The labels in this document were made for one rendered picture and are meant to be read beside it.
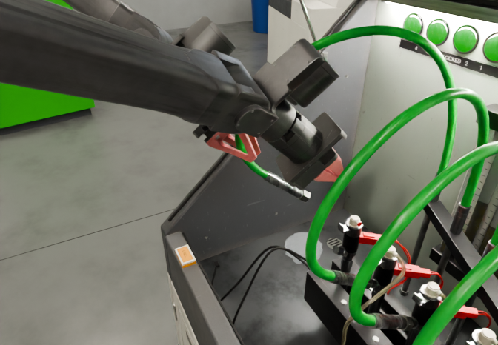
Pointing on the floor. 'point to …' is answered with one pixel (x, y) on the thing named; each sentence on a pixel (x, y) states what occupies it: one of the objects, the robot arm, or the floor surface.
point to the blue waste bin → (260, 4)
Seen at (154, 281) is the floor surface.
